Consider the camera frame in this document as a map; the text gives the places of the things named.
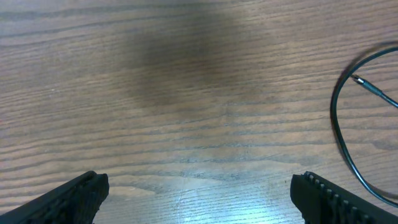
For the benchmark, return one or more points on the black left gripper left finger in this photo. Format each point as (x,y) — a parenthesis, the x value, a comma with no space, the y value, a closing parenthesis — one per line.
(75,202)

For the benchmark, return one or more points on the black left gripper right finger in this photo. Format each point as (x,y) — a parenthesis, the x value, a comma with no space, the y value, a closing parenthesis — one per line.
(322,202)

